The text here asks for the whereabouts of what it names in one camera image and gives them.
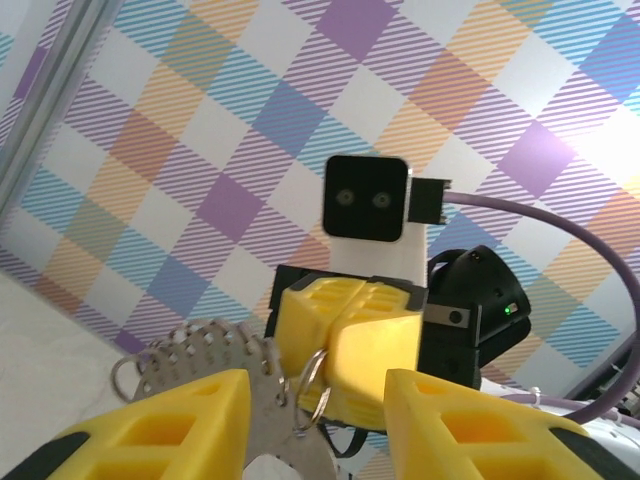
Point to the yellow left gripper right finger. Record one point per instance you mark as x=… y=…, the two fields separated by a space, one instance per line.
x=500 y=440

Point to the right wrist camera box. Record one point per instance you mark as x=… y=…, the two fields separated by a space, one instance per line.
x=365 y=200

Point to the small silver split keyring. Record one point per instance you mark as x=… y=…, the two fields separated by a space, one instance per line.
x=324 y=400
x=115 y=380

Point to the aluminium frame post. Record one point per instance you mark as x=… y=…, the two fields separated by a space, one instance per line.
x=45 y=100

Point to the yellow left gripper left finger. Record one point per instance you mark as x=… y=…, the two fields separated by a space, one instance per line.
x=150 y=440

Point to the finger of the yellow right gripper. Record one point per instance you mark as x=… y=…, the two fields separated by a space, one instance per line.
x=375 y=340
x=305 y=320

